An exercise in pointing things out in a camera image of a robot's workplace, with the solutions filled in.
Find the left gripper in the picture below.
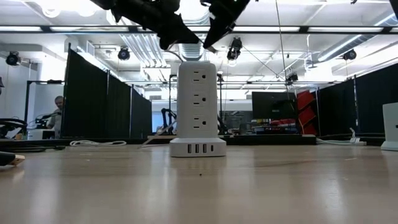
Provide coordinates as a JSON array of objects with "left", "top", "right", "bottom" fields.
[{"left": 90, "top": 0, "right": 200, "bottom": 50}]

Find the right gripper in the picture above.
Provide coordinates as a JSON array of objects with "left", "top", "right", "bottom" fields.
[{"left": 200, "top": 0, "right": 251, "bottom": 49}]

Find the white tower power strip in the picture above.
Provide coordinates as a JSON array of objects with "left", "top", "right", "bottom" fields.
[{"left": 169, "top": 61, "right": 227, "bottom": 158}]

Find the light braided USB cable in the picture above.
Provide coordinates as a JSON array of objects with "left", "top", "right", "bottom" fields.
[{"left": 70, "top": 139, "right": 127, "bottom": 147}]

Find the mint green cube power strip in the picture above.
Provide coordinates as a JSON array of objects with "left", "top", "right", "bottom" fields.
[{"left": 381, "top": 102, "right": 398, "bottom": 152}]

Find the black hanging spot lamp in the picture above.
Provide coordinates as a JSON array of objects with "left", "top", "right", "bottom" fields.
[
  {"left": 6, "top": 51, "right": 21, "bottom": 67},
  {"left": 117, "top": 45, "right": 131, "bottom": 62},
  {"left": 285, "top": 73, "right": 299, "bottom": 86},
  {"left": 343, "top": 49, "right": 358, "bottom": 62},
  {"left": 226, "top": 36, "right": 244, "bottom": 62}
]

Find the long LED light bar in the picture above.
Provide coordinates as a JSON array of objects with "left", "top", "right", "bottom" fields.
[{"left": 0, "top": 24, "right": 398, "bottom": 35}]

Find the black monitor screen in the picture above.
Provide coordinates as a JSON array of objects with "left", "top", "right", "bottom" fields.
[{"left": 251, "top": 91, "right": 298, "bottom": 121}]

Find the black room divider panel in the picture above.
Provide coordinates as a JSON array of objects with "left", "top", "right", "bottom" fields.
[
  {"left": 60, "top": 43, "right": 153, "bottom": 139},
  {"left": 317, "top": 63, "right": 398, "bottom": 138}
]

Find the red storage bin rack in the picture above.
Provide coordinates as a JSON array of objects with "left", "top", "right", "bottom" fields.
[{"left": 297, "top": 89, "right": 318, "bottom": 136}]

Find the person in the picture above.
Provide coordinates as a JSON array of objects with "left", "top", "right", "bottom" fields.
[{"left": 46, "top": 95, "right": 65, "bottom": 139}]

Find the white box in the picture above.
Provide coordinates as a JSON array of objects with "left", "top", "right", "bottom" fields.
[{"left": 27, "top": 129, "right": 55, "bottom": 140}]

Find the thin hanging wire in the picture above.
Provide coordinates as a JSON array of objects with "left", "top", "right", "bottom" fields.
[{"left": 275, "top": 0, "right": 290, "bottom": 94}]

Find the black metal rack frame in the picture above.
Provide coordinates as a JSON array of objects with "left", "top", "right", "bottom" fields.
[{"left": 24, "top": 79, "right": 66, "bottom": 139}]

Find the black hose loop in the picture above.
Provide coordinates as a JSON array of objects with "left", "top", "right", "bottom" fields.
[{"left": 0, "top": 118, "right": 29, "bottom": 139}]

